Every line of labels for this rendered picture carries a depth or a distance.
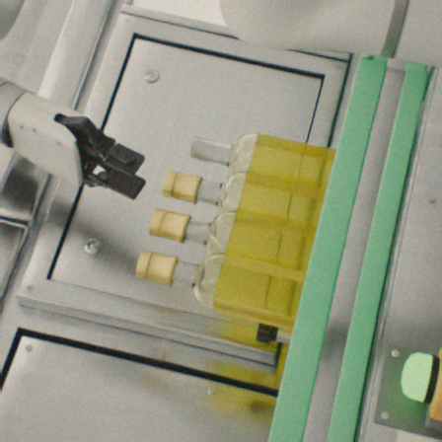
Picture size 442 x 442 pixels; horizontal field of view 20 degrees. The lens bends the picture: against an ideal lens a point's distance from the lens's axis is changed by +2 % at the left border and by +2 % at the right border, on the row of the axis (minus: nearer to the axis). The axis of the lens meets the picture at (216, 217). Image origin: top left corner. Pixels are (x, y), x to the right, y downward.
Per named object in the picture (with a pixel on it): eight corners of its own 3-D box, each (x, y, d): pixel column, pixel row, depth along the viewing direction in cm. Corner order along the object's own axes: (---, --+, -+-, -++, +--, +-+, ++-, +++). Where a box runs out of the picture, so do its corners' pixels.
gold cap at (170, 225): (190, 224, 150) (156, 216, 151) (191, 209, 147) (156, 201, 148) (184, 249, 149) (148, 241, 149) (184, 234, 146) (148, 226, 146)
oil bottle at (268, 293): (375, 309, 147) (200, 266, 149) (382, 287, 142) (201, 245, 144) (367, 351, 144) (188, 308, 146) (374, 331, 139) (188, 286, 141)
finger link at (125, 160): (85, 155, 150) (132, 179, 149) (83, 140, 148) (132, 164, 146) (99, 135, 152) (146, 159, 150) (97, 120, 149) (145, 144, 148)
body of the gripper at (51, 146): (0, 160, 158) (77, 198, 156) (-11, 113, 149) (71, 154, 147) (33, 117, 162) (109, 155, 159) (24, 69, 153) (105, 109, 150)
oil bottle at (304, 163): (401, 186, 155) (234, 150, 157) (408, 162, 151) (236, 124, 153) (393, 224, 153) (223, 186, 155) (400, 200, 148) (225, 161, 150)
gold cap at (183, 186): (202, 185, 153) (168, 178, 154) (203, 171, 150) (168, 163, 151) (195, 209, 152) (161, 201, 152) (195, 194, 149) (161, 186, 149)
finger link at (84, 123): (43, 129, 153) (80, 158, 154) (62, 108, 146) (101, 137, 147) (48, 122, 153) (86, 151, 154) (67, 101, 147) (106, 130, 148)
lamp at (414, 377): (434, 368, 122) (403, 360, 123) (442, 349, 118) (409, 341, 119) (427, 411, 120) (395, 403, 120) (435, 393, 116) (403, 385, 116)
